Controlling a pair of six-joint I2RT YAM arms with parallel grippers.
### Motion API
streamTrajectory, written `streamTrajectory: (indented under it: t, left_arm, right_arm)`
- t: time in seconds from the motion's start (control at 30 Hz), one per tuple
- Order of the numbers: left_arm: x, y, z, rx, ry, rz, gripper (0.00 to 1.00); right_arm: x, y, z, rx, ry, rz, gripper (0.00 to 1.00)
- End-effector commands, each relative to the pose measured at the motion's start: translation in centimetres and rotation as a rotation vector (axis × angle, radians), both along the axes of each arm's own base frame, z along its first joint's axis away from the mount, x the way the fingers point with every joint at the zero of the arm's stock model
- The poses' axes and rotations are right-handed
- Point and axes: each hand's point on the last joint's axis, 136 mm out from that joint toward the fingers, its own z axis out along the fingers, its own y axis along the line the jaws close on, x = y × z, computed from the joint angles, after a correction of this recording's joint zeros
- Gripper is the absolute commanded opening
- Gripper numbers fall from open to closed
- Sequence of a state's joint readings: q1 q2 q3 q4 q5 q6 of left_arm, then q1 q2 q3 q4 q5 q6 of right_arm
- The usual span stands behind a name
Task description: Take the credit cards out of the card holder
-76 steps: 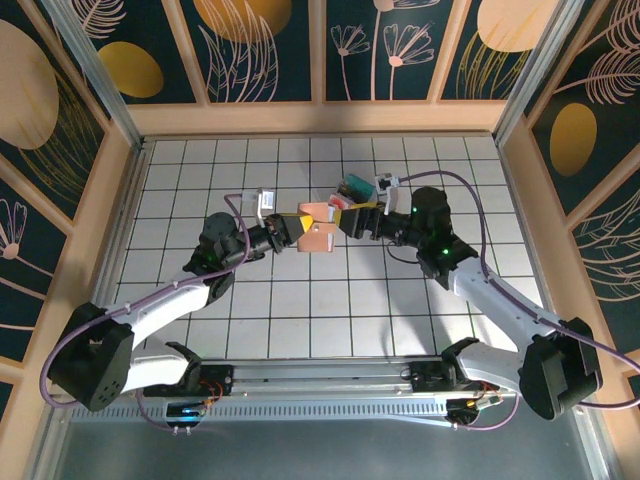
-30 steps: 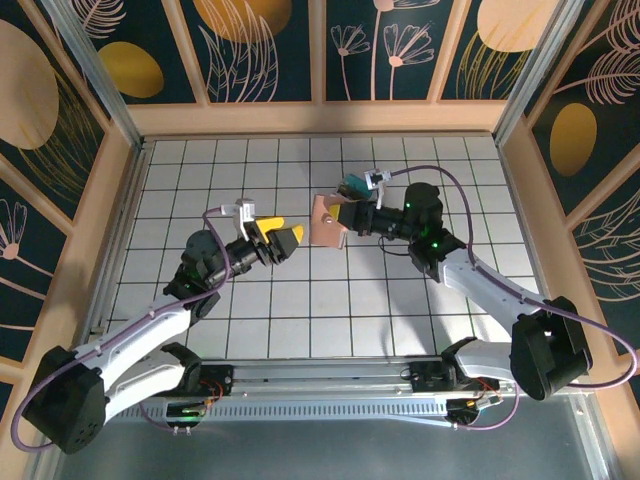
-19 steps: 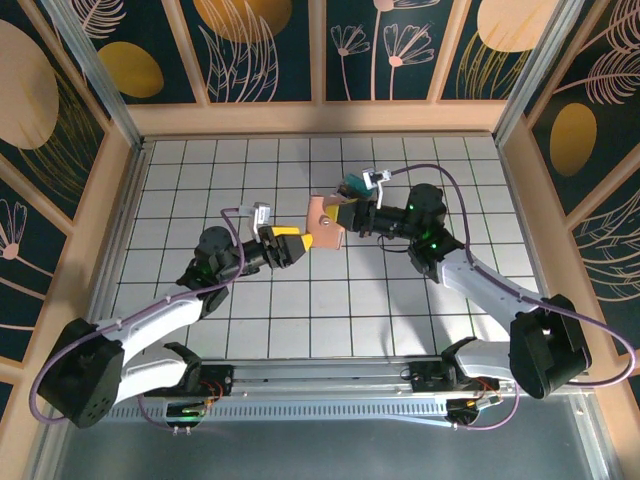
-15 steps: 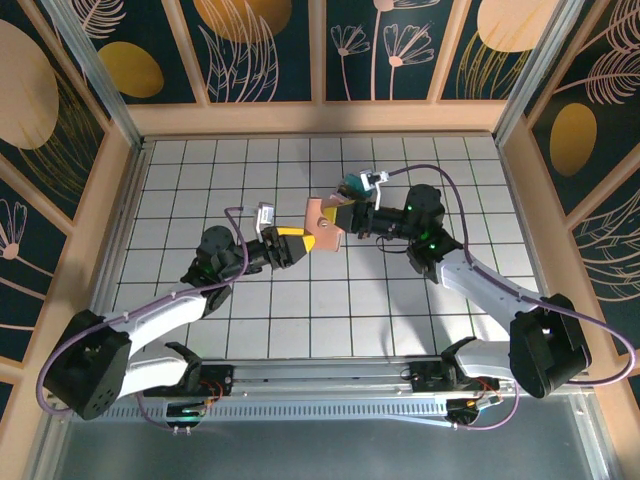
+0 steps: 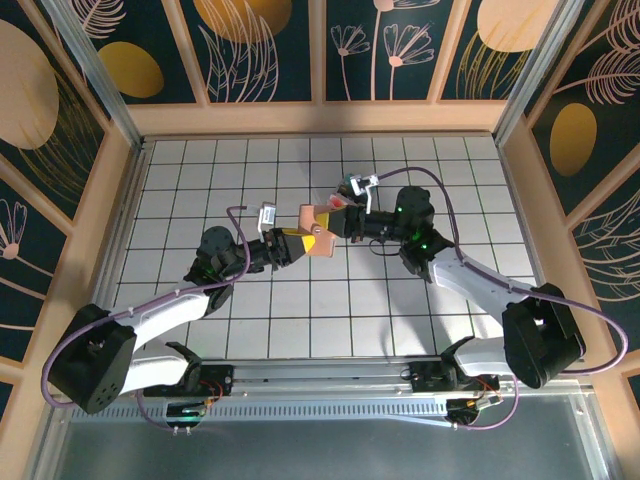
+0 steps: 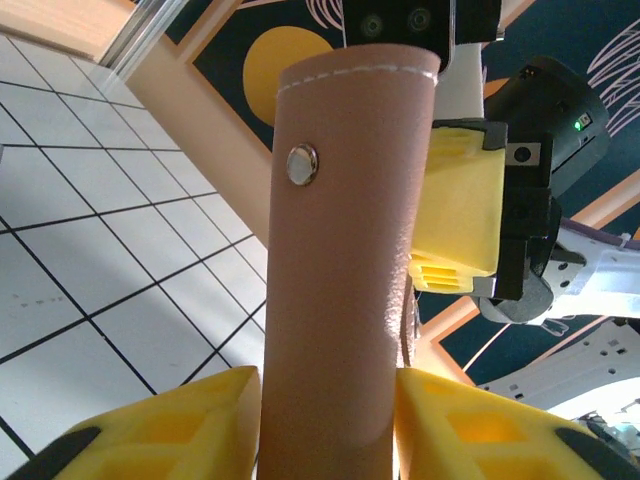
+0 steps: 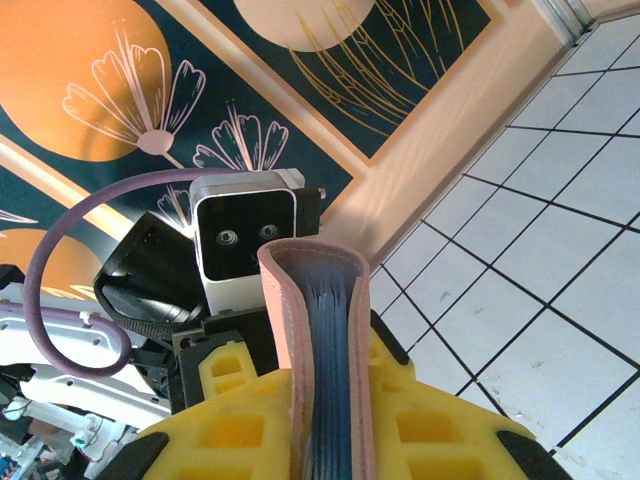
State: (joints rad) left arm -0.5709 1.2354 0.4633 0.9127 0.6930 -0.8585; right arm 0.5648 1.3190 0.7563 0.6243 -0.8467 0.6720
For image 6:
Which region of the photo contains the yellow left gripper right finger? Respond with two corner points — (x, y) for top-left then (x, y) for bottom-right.
(393, 367), (640, 480)

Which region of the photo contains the aluminium corner post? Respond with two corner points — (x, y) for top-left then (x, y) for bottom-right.
(97, 0), (184, 81)

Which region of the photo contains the brown leather card holder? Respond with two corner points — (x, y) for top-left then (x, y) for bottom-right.
(256, 42), (442, 480)

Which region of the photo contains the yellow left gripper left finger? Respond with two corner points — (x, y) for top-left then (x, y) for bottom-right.
(34, 365), (261, 480)

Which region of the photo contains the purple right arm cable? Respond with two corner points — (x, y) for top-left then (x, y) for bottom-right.
(559, 215), (640, 249)

